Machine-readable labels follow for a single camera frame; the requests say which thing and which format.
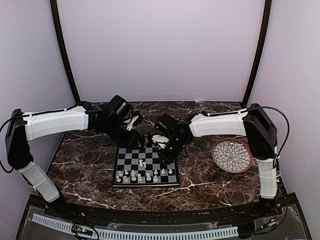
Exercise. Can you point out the black front table rail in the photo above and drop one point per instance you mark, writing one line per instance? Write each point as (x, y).
(240, 214)

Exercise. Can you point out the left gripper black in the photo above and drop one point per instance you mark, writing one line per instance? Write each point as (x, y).
(131, 141)

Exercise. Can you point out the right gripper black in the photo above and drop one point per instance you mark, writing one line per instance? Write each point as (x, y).
(168, 158)

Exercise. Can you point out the black grey chessboard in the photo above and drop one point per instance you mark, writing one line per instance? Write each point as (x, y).
(127, 159)

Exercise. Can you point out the left black frame post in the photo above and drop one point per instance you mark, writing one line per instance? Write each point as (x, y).
(63, 50)

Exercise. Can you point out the patterned ceramic plate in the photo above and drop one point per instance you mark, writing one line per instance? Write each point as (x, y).
(232, 155)

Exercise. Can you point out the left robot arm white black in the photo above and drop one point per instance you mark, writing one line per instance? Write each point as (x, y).
(116, 119)

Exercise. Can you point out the white slotted cable duct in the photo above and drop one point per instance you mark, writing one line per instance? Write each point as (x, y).
(98, 233)

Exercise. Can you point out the white lying knight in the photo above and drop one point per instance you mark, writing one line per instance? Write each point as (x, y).
(142, 163)

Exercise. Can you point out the black frame post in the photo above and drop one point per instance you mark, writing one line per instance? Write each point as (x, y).
(63, 50)
(258, 53)

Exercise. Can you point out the right black frame post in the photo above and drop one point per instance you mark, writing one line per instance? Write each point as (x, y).
(258, 53)

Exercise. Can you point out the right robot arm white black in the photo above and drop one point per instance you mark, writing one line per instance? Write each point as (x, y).
(249, 128)

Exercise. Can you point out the white king piece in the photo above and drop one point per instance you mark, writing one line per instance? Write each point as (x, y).
(139, 177)

